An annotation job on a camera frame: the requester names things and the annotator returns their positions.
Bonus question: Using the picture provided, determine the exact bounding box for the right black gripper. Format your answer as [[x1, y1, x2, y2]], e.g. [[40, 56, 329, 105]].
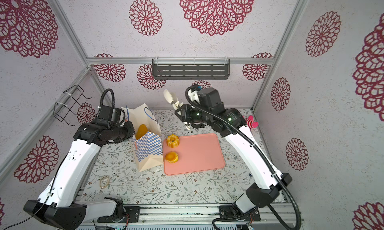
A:
[[176, 104, 215, 127]]

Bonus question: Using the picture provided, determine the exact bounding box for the small bundt cake bread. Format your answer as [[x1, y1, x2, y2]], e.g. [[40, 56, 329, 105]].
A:
[[166, 135, 180, 149]]

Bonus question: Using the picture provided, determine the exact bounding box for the long baguette bread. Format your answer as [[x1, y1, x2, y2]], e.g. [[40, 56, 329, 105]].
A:
[[135, 124, 148, 140]]

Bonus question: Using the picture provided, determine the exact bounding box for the blue checkered paper bag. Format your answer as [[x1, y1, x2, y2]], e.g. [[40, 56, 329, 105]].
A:
[[122, 104, 164, 172]]

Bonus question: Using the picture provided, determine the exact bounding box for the round yellow tart bread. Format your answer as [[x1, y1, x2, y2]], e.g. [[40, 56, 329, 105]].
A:
[[165, 152, 179, 163]]

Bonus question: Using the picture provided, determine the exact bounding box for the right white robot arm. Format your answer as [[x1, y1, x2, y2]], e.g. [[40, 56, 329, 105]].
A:
[[164, 85, 292, 214]]

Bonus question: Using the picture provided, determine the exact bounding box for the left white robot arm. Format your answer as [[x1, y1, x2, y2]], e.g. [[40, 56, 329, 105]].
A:
[[24, 106, 135, 230]]

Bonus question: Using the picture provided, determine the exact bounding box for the pink plastic tray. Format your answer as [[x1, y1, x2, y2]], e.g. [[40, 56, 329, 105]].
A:
[[163, 133, 226, 176]]

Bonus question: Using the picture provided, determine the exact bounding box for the beige rubber band loop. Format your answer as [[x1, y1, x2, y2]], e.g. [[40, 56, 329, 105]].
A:
[[99, 176, 110, 190]]

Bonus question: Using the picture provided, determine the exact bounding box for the pink white plush toy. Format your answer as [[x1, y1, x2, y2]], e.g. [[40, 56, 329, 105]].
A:
[[246, 116, 259, 130]]

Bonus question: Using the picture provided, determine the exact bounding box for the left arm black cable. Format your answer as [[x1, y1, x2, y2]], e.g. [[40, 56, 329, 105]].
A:
[[2, 88, 127, 230]]

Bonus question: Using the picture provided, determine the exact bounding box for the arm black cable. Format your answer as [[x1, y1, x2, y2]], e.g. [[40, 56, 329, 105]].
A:
[[184, 84, 302, 230], [2, 88, 127, 230]]

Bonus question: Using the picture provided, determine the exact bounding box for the grey wall shelf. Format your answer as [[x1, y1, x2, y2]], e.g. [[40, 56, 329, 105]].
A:
[[152, 59, 231, 80]]

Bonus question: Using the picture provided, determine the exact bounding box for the black wire wall rack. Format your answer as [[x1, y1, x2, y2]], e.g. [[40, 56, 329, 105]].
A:
[[53, 84, 91, 127]]

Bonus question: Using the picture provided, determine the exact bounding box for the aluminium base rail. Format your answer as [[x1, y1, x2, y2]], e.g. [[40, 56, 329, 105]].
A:
[[71, 202, 306, 230]]

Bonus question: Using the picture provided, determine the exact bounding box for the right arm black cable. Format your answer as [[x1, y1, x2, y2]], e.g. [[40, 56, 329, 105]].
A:
[[184, 84, 302, 230]]

